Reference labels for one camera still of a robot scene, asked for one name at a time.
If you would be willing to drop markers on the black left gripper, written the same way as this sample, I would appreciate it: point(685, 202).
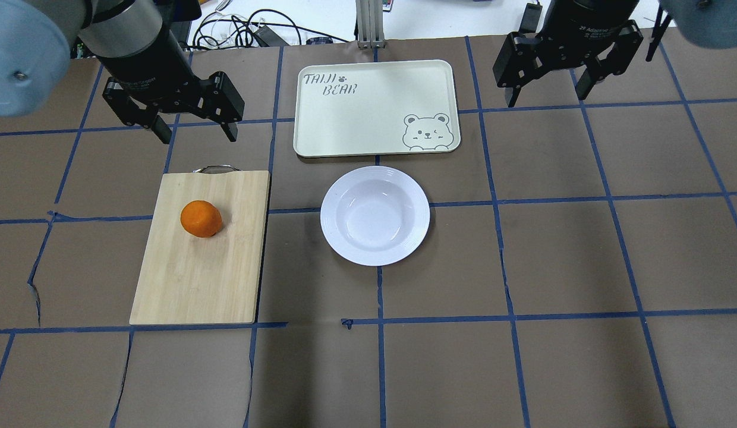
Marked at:
point(144, 65)

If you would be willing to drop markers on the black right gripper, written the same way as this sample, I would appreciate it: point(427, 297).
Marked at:
point(585, 21)

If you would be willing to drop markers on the orange fruit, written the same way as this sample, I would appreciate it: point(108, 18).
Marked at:
point(201, 219)

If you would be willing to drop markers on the white ribbed plate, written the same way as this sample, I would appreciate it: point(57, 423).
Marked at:
point(375, 216)

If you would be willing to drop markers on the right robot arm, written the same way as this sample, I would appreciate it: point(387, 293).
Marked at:
point(707, 24)

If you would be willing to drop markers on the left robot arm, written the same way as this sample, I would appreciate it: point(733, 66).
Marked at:
point(36, 38)

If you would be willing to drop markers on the cream bear tray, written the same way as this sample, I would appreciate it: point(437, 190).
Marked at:
point(378, 108)

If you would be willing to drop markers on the black power adapter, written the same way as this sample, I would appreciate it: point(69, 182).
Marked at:
point(531, 17)

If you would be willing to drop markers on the bamboo cutting board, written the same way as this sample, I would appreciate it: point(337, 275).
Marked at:
point(188, 280)

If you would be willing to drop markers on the aluminium frame post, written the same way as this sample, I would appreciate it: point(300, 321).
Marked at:
point(370, 24)

